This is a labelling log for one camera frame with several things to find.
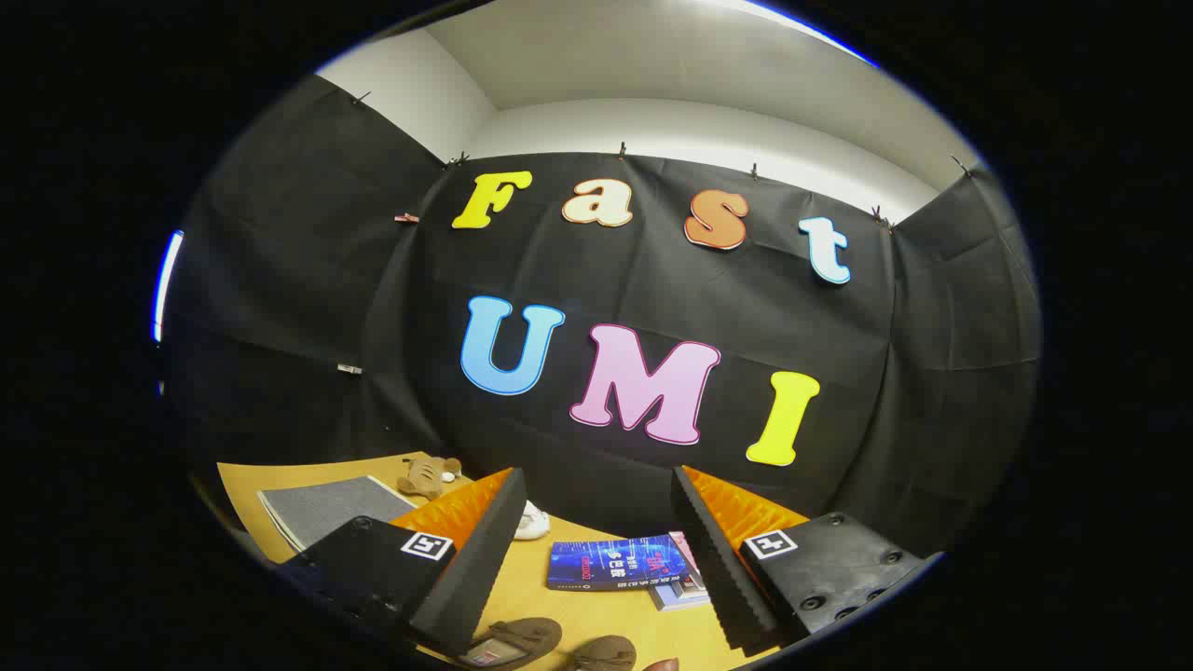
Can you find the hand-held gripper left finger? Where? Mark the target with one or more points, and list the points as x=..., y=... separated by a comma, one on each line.
x=480, y=559

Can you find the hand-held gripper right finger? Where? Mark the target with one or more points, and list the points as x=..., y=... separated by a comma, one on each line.
x=718, y=568

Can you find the brown fuzzy shoe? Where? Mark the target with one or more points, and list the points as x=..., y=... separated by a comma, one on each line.
x=606, y=652
x=517, y=641

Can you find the grey fabric storage box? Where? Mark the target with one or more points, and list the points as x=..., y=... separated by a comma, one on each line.
x=326, y=508

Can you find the light blue book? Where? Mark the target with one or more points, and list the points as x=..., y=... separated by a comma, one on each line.
x=676, y=595

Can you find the white plush toy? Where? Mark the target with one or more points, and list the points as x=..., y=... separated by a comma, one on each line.
x=531, y=522

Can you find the brown plush toy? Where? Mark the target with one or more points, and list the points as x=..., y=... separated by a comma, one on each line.
x=424, y=477

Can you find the dark blue book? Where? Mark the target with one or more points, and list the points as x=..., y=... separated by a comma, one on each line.
x=606, y=564

